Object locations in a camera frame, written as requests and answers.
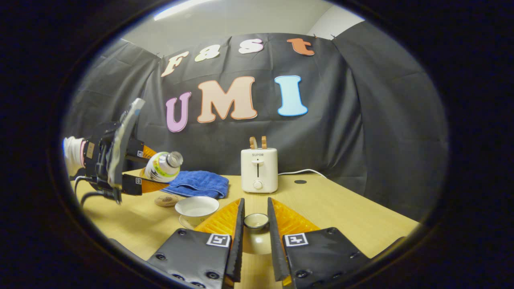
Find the clear plastic water bottle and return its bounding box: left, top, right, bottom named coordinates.
left=143, top=151, right=184, bottom=183

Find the cream ceramic saucer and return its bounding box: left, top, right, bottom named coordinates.
left=179, top=215, right=205, bottom=230

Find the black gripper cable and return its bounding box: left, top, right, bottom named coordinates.
left=74, top=176, right=119, bottom=206

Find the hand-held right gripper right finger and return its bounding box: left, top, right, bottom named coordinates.
left=267, top=197, right=372, bottom=289

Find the blue folded towel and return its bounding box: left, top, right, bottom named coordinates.
left=161, top=171, right=230, bottom=199

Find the cream ceramic teacup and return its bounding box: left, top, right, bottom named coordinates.
left=175, top=196, right=220, bottom=227

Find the white toaster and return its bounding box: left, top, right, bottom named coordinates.
left=241, top=148, right=279, bottom=194

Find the black backdrop cloth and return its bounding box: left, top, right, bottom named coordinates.
left=62, top=22, right=449, bottom=221

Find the round wooden coaster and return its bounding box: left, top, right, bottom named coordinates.
left=155, top=195, right=179, bottom=208

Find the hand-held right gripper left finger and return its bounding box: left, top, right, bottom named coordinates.
left=147, top=197, right=245, bottom=289

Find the white toaster cable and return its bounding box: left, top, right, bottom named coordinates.
left=278, top=169, right=328, bottom=179

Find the cream teacup lid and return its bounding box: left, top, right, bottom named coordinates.
left=242, top=213, right=272, bottom=255

